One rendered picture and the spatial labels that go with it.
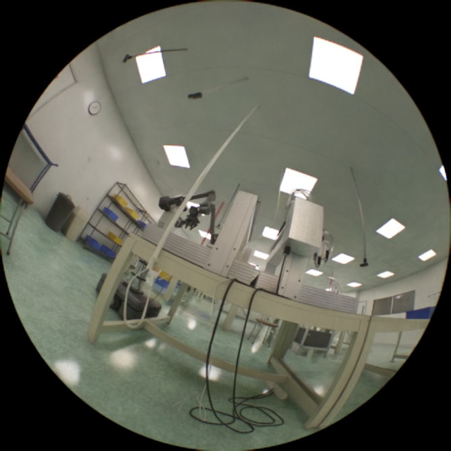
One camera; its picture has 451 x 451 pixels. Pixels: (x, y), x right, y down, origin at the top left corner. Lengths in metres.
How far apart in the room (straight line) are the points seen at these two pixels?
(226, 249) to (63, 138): 3.53
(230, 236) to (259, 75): 1.95
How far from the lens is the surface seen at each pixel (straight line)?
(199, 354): 1.32
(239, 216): 0.75
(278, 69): 2.13
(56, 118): 3.66
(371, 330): 1.02
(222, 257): 0.66
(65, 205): 3.20
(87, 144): 3.77
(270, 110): 2.23
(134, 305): 1.47
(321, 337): 3.31
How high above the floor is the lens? 0.68
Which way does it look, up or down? 25 degrees up
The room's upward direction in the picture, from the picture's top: 25 degrees clockwise
